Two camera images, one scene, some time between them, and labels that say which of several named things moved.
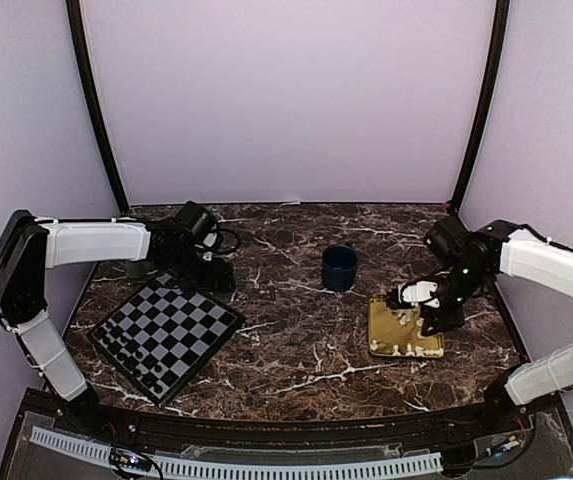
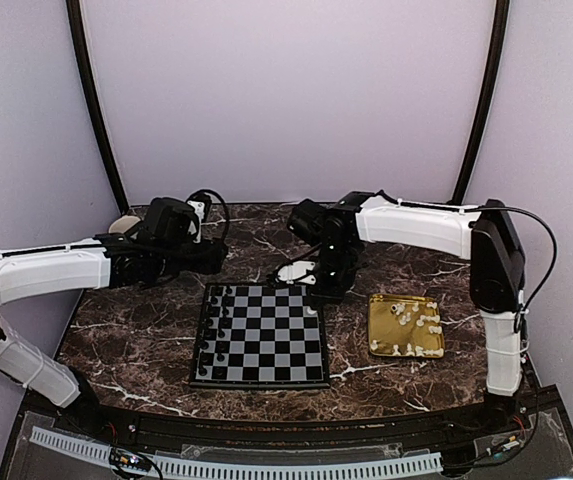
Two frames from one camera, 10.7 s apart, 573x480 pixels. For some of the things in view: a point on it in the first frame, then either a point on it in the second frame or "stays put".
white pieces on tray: (418, 349) stays put
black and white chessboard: (163, 334) to (260, 335)
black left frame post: (77, 21) stays put
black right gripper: (444, 322) to (320, 296)
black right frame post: (501, 24) stays put
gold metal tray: (394, 332) stays put
